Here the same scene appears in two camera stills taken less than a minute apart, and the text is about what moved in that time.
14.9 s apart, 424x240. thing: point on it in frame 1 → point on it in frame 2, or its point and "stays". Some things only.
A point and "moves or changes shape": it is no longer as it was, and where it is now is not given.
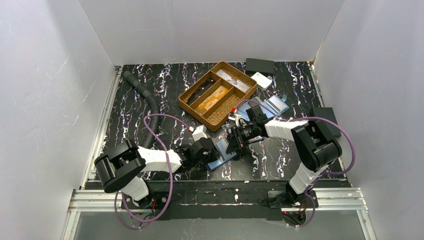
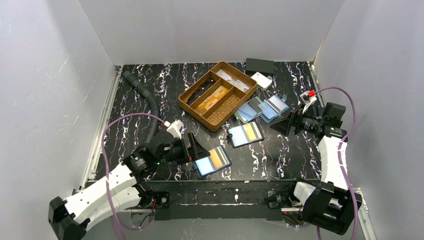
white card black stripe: [238, 84] stays
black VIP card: [212, 80] stays
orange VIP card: [211, 101] stays
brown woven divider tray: [213, 98] stays
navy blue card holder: [223, 157] moves or changes shape
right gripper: [234, 139] → [294, 120]
